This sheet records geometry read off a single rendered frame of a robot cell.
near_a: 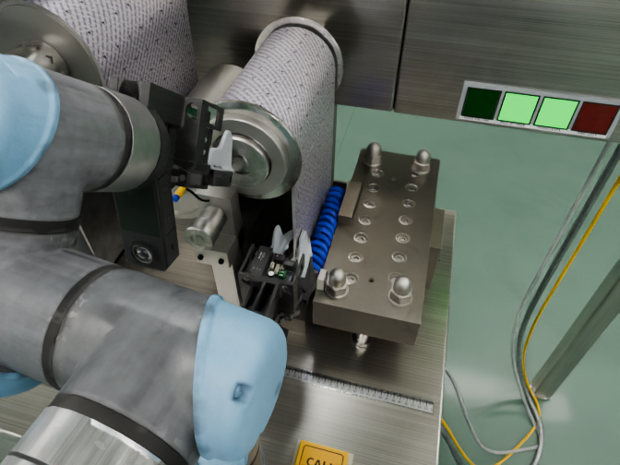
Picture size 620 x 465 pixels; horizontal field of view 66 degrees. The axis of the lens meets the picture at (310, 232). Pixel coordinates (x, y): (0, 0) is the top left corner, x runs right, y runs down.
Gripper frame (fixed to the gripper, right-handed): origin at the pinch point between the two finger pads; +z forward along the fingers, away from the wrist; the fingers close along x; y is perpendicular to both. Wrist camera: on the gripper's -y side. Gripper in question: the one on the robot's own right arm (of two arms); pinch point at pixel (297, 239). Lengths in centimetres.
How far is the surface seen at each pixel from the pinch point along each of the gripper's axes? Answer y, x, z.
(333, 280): -2.7, -6.6, -4.3
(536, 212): -109, -79, 146
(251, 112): 22.1, 4.6, -1.9
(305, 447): -16.6, -7.4, -23.2
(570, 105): 11.1, -37.5, 29.7
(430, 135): -109, -23, 200
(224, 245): 4.6, 7.9, -7.8
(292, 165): 15.3, -0.2, -1.9
